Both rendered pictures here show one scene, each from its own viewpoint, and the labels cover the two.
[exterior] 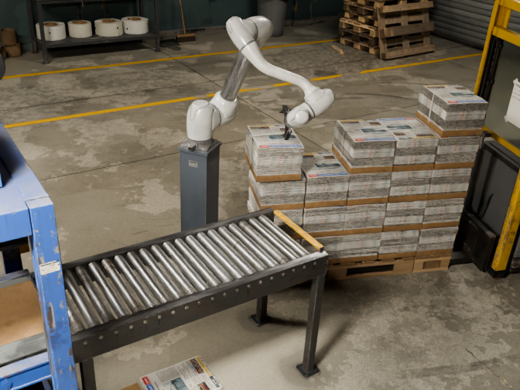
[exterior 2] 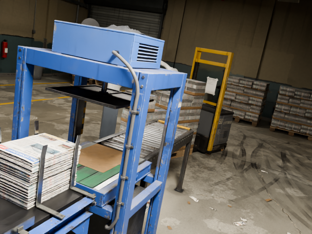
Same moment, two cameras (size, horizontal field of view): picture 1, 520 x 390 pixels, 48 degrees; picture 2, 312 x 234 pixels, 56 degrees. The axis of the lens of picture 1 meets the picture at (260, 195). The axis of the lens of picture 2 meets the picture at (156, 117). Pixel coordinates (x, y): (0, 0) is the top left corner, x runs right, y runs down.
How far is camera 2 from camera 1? 2.18 m
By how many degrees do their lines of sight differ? 36
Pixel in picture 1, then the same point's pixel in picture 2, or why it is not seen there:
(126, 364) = not seen: hidden behind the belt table
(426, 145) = (190, 99)
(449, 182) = (194, 114)
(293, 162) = (152, 103)
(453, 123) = (198, 90)
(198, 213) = (111, 130)
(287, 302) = not seen: hidden behind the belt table
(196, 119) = not seen: hidden behind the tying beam
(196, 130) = (115, 87)
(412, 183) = (185, 114)
